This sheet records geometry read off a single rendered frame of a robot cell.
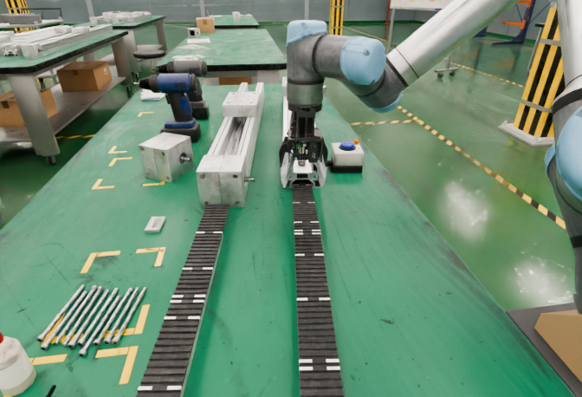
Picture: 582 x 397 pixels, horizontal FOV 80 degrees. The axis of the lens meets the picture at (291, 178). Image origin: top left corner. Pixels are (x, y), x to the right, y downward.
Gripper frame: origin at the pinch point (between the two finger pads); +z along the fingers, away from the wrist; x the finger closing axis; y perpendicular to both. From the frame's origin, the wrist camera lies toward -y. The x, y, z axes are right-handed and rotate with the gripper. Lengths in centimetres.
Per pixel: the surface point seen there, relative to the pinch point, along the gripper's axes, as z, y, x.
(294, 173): 0.0, -4.6, -1.8
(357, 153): -1.7, -12.6, 15.2
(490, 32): 67, -1064, 624
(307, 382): 0.9, 48.0, -1.8
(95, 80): 47, -330, -217
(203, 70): -15, -60, -34
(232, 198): 1.6, 4.3, -16.4
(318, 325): 1.1, 39.8, 0.3
